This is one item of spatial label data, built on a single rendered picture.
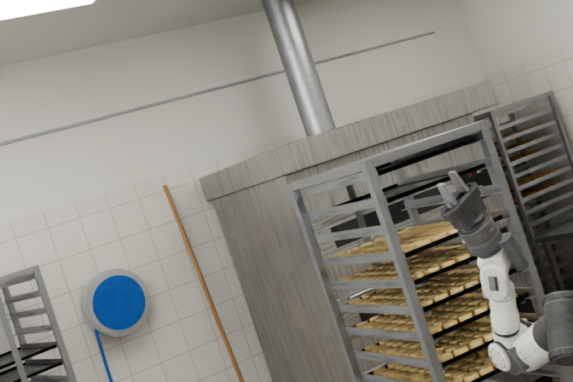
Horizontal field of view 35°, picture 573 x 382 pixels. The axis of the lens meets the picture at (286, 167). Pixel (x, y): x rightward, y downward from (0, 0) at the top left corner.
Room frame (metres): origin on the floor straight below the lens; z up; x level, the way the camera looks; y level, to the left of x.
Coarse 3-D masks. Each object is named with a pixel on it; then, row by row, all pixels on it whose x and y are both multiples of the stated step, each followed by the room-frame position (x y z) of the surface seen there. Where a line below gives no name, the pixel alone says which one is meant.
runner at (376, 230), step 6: (366, 228) 2.95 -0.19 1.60; (372, 228) 2.91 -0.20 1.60; (378, 228) 2.87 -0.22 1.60; (318, 234) 3.31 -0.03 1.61; (324, 234) 3.26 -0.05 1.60; (330, 234) 3.21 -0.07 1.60; (336, 234) 3.17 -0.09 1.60; (342, 234) 3.13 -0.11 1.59; (348, 234) 3.08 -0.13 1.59; (354, 234) 3.04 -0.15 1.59; (360, 234) 3.00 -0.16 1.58; (366, 234) 2.96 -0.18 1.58; (372, 234) 2.93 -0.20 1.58; (378, 234) 2.89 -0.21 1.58; (318, 240) 3.32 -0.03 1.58; (324, 240) 3.28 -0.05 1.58; (330, 240) 3.23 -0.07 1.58
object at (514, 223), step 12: (492, 144) 2.95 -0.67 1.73; (492, 156) 2.94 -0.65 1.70; (492, 168) 2.95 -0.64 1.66; (504, 180) 2.95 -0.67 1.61; (504, 192) 2.94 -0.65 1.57; (504, 204) 2.95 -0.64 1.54; (516, 216) 2.95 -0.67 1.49; (516, 228) 2.94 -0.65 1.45; (528, 252) 2.95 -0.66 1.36; (528, 276) 2.95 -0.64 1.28; (540, 288) 2.95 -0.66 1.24; (540, 300) 2.94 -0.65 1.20; (540, 312) 2.95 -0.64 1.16; (564, 372) 2.94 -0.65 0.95
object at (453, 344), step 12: (468, 324) 3.16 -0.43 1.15; (480, 324) 3.10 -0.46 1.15; (444, 336) 3.11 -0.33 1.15; (456, 336) 3.07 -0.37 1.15; (468, 336) 3.01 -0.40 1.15; (480, 336) 2.95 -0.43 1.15; (492, 336) 2.90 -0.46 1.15; (372, 348) 3.30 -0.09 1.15; (384, 348) 3.22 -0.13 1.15; (396, 348) 3.16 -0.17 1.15; (408, 348) 3.17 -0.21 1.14; (420, 348) 3.07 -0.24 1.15; (444, 348) 2.94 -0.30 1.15; (456, 348) 2.89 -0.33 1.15; (468, 348) 2.92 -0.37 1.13; (444, 360) 2.83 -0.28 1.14
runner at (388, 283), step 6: (336, 282) 3.29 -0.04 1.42; (342, 282) 3.24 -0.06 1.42; (348, 282) 3.20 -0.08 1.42; (354, 282) 3.16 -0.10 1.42; (360, 282) 3.11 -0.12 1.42; (366, 282) 3.07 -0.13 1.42; (372, 282) 3.03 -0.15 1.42; (378, 282) 2.99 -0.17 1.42; (384, 282) 2.95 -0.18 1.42; (390, 282) 2.91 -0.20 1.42; (396, 282) 2.87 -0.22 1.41; (336, 288) 3.31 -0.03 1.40; (342, 288) 3.26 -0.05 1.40; (348, 288) 3.21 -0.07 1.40; (354, 288) 3.17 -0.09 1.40
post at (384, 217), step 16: (368, 160) 2.77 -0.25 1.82; (368, 176) 2.76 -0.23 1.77; (384, 208) 2.77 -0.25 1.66; (384, 224) 2.77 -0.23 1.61; (400, 256) 2.77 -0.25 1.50; (400, 272) 2.77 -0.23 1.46; (416, 304) 2.77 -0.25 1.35; (416, 320) 2.77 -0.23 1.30; (432, 352) 2.77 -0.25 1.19; (432, 368) 2.77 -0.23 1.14
